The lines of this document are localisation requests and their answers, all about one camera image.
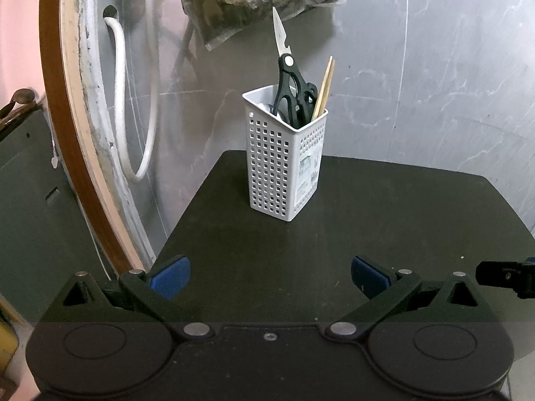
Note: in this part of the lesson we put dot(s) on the plastic bag of dried leaves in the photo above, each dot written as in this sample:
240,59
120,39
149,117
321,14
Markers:
234,0

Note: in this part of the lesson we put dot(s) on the dark grey cabinet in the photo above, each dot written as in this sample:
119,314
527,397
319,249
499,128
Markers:
37,217

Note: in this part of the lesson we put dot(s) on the white perforated plastic basket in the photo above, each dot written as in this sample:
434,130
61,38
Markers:
271,167

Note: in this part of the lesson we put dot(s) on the brown wooden door frame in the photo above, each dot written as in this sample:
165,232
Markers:
50,71

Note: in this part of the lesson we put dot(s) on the wooden chopstick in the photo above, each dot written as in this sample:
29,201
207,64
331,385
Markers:
322,87
327,87

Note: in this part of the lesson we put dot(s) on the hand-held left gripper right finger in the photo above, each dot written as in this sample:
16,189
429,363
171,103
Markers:
370,277

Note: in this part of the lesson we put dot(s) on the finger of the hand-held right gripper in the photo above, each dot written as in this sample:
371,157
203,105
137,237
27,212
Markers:
501,275

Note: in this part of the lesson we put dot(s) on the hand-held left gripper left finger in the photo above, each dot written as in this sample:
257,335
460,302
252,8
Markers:
169,277

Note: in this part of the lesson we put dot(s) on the yellow object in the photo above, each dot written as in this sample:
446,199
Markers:
6,342

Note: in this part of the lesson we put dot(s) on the small white tag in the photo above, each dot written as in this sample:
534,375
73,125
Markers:
55,158

